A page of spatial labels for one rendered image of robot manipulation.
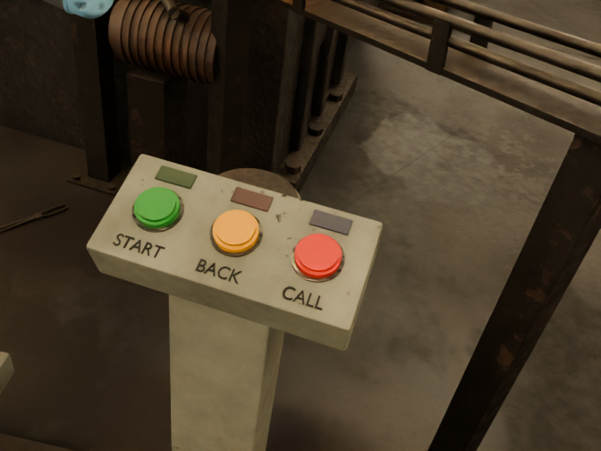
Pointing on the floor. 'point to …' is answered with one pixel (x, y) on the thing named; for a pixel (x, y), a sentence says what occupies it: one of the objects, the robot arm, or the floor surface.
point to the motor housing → (161, 72)
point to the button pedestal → (232, 298)
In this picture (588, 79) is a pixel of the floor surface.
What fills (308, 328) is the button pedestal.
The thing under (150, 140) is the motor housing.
